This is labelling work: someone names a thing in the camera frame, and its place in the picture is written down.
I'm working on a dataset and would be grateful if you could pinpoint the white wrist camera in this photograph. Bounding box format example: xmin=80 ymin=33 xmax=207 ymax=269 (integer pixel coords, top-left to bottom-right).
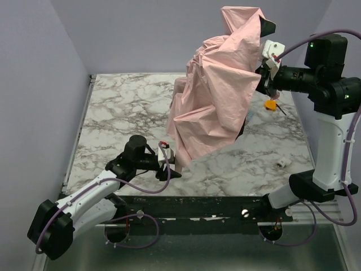
xmin=260 ymin=40 xmax=285 ymax=68
xmin=157 ymin=141 xmax=175 ymax=166

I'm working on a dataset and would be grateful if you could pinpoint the white tissue packet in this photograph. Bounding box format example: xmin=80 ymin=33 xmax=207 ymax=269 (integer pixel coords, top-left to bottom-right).
xmin=245 ymin=111 xmax=255 ymax=123

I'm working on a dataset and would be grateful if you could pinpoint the orange tape measure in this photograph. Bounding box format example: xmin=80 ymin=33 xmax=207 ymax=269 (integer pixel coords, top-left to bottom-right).
xmin=264 ymin=100 xmax=278 ymax=111

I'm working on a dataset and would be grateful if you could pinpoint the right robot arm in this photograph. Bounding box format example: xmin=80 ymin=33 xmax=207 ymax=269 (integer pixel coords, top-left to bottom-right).
xmin=256 ymin=33 xmax=360 ymax=209

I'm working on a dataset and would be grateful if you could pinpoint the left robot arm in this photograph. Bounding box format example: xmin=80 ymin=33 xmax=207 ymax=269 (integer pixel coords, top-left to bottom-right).
xmin=27 ymin=135 xmax=181 ymax=260

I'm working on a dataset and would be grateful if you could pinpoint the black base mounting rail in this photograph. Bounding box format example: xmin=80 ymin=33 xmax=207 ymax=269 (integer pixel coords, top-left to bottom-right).
xmin=109 ymin=194 xmax=293 ymax=235

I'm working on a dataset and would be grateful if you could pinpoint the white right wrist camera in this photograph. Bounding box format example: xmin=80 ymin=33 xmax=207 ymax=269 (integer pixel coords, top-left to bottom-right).
xmin=260 ymin=40 xmax=285 ymax=68

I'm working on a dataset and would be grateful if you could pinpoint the pink folding umbrella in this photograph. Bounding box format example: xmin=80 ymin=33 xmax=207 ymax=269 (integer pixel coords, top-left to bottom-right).
xmin=166 ymin=6 xmax=268 ymax=167

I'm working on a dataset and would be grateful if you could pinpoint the small white cylinder object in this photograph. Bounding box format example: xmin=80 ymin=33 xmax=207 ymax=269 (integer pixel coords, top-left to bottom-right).
xmin=276 ymin=159 xmax=286 ymax=168

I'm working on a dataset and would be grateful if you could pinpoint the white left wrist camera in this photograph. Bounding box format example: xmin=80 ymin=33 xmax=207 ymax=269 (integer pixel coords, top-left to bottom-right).
xmin=157 ymin=141 xmax=175 ymax=166

